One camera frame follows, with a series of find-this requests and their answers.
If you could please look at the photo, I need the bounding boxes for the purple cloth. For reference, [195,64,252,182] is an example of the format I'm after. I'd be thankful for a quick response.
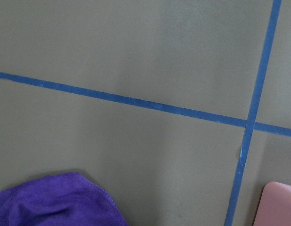
[0,172,127,226]

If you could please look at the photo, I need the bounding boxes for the pink plastic bin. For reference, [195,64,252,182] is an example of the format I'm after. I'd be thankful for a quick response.
[253,182,291,226]

